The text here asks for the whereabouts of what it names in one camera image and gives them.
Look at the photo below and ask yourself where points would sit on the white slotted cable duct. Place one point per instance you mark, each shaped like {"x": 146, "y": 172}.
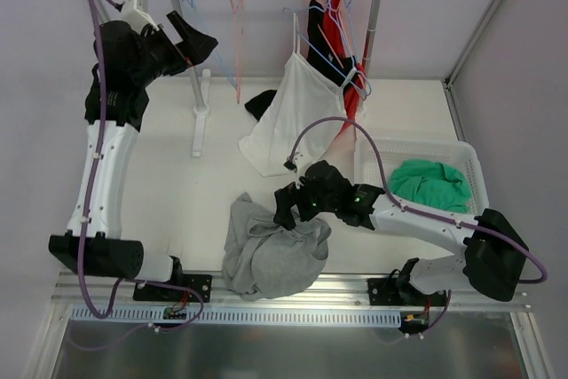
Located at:
{"x": 258, "y": 316}

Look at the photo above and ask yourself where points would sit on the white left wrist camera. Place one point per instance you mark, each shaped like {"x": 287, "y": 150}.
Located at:
{"x": 134, "y": 12}

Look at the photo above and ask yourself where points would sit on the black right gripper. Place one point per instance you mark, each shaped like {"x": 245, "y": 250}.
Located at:
{"x": 295, "y": 202}

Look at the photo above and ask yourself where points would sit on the black tank top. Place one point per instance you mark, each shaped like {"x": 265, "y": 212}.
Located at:
{"x": 328, "y": 56}

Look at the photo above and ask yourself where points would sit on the white plastic basket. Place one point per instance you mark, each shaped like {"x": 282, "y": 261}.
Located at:
{"x": 375, "y": 160}

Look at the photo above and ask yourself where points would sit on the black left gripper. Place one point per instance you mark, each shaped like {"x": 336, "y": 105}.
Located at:
{"x": 178, "y": 44}

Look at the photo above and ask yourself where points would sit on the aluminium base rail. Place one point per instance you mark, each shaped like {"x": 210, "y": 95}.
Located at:
{"x": 340, "y": 290}

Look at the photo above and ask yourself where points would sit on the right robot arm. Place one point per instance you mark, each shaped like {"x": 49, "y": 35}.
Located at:
{"x": 485, "y": 253}

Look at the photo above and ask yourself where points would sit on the white tank top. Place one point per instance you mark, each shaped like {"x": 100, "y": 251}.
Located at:
{"x": 305, "y": 95}

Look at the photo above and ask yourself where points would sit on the light blue wire hanger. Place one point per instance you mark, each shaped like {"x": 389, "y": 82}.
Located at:
{"x": 207, "y": 45}

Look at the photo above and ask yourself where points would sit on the red tank top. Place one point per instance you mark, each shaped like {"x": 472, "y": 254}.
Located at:
{"x": 339, "y": 43}

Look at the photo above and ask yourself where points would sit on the green tank top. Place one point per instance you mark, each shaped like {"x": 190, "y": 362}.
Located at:
{"x": 433, "y": 184}

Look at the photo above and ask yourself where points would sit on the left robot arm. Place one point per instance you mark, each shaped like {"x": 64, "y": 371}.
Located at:
{"x": 92, "y": 244}

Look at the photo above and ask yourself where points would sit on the grey tank top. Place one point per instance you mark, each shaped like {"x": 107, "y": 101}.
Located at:
{"x": 263, "y": 260}

